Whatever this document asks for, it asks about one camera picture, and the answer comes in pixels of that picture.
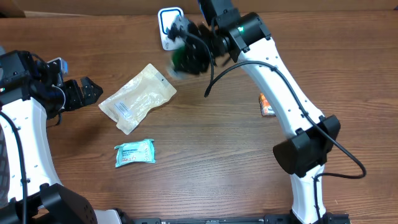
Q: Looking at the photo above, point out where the green lid jar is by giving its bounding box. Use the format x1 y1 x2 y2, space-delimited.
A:
167 47 188 80

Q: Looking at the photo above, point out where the beige pouch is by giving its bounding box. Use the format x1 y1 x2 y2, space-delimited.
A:
99 64 177 135

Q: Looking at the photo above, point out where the light blue wipes pack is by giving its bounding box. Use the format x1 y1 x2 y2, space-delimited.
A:
114 139 156 168

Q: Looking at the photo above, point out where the orange tissue pack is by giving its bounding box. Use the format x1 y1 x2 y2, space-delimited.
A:
259 93 275 116

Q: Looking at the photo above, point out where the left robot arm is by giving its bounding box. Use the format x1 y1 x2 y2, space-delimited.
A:
1 50 131 223

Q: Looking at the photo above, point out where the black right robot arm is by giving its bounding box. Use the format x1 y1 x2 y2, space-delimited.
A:
159 1 349 223

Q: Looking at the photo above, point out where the white barcode scanner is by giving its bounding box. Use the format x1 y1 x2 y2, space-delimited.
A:
157 7 184 51

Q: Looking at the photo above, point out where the grey plastic mesh basket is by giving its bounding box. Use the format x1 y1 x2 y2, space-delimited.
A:
0 129 10 208

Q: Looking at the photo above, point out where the brown cardboard backdrop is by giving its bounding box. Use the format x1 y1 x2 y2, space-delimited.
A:
1 0 397 17

